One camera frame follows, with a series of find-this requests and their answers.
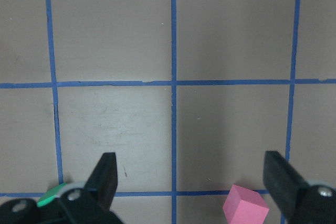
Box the green cube near left arm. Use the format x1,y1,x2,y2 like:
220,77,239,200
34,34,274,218
37,183,67,208

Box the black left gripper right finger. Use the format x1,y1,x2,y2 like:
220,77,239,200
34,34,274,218
263,151,310,219

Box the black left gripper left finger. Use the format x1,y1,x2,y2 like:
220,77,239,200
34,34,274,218
84,152,118,210

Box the pink cube centre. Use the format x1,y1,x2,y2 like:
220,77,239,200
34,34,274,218
223,184,269,224

